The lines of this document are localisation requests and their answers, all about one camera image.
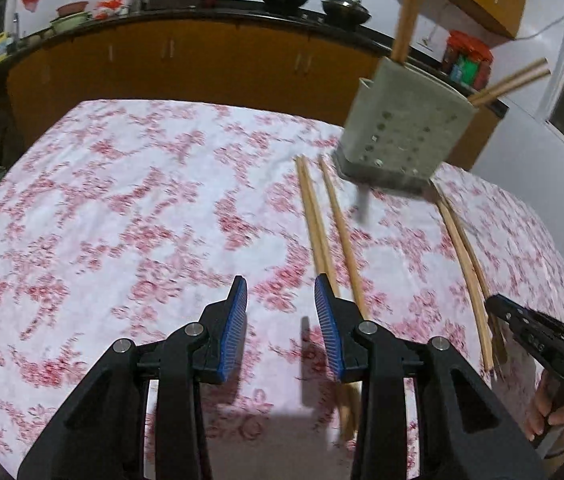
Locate wooden chopstick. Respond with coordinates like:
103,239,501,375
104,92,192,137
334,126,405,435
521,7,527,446
319,157,369,318
295,156,355,442
472,68,551,107
431,183,495,373
444,195,508,371
468,58,548,103
390,0,422,65

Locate brown lower kitchen cabinets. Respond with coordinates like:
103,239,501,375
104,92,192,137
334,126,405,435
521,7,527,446
5,18,504,172

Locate person's right hand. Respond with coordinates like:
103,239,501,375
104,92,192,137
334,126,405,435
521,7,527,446
523,370,564,448

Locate floral pink white tablecloth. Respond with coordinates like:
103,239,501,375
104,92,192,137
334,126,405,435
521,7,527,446
0,98,564,480

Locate wooden chopstick in holder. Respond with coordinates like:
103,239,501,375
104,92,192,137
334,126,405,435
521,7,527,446
472,68,551,107
468,58,548,103

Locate pale green perforated utensil holder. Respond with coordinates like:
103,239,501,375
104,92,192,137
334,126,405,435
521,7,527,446
333,58,477,195

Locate red plastic bag with bottles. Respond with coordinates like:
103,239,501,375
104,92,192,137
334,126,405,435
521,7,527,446
440,30,494,90

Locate black pot with lid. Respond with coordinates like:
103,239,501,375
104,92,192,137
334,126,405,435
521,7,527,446
322,0,371,29

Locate green basin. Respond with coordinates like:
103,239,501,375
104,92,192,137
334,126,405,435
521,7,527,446
51,11,91,35

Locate steel faucet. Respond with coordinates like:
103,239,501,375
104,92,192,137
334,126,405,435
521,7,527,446
12,12,20,41

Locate red plastic bag on counter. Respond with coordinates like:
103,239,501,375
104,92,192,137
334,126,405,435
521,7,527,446
92,0,128,21

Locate red basin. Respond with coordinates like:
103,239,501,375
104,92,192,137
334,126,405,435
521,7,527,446
56,1,88,18

